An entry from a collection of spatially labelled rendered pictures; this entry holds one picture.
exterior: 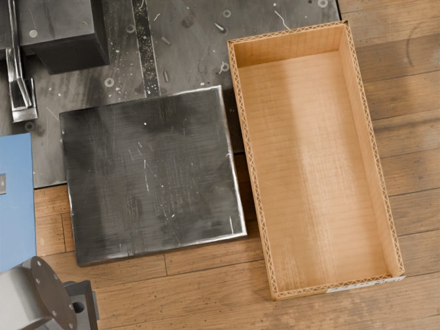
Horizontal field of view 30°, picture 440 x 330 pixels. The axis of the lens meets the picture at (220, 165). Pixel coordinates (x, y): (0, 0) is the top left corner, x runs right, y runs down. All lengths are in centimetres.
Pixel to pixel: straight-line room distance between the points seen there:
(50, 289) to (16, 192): 24
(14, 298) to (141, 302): 33
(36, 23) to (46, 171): 15
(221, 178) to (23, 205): 19
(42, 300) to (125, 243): 30
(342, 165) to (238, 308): 18
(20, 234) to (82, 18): 22
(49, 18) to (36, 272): 35
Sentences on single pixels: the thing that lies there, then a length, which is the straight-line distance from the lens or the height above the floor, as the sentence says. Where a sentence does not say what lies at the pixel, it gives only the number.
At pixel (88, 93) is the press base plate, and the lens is 88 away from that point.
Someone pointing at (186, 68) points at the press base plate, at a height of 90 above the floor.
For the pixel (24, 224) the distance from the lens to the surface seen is 77.
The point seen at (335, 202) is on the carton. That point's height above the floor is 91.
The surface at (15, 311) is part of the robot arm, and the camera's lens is 51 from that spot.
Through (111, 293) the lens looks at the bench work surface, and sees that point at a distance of 83.
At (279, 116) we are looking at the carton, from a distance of 85.
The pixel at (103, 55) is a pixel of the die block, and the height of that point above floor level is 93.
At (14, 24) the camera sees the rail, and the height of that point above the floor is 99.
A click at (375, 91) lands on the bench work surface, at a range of 87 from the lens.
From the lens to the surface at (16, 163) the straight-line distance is 79.
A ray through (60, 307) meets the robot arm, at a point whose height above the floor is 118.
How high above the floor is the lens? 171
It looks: 75 degrees down
